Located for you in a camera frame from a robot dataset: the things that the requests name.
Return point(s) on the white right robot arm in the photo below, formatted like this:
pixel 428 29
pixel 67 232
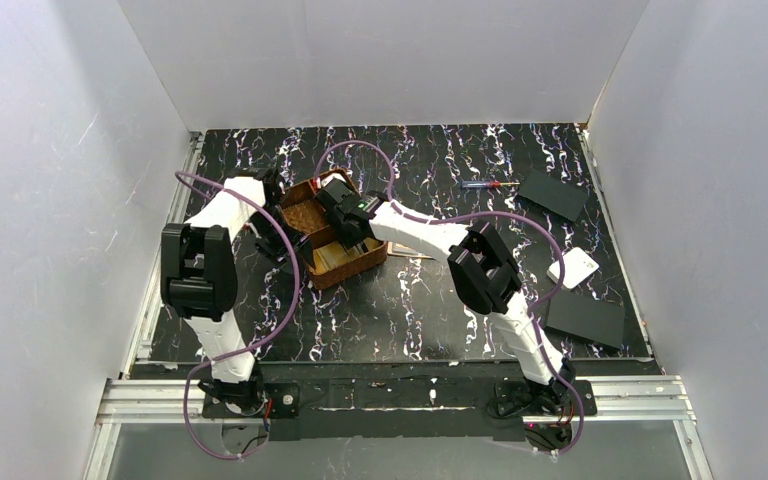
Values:
pixel 484 271

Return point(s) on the aluminium frame rail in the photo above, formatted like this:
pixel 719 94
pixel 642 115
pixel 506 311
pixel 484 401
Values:
pixel 398 427

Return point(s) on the black flat box near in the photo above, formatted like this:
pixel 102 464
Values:
pixel 587 319

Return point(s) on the white small box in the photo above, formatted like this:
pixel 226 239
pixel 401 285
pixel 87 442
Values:
pixel 578 267

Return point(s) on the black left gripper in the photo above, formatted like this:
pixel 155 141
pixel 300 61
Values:
pixel 272 234

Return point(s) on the blue red screwdriver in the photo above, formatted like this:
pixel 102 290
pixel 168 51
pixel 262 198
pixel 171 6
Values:
pixel 486 184

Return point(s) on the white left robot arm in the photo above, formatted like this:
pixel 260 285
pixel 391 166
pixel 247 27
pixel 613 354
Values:
pixel 199 280

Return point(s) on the black flat box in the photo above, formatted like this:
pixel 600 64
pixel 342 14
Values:
pixel 587 319
pixel 564 200

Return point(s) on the yellow VIP card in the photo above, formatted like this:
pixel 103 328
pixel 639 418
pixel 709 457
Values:
pixel 332 256

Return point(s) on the brown woven basket card holder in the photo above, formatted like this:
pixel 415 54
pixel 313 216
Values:
pixel 303 213

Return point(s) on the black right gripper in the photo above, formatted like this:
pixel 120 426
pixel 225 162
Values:
pixel 355 240

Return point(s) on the black flat box far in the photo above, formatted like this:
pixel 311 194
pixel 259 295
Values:
pixel 564 200

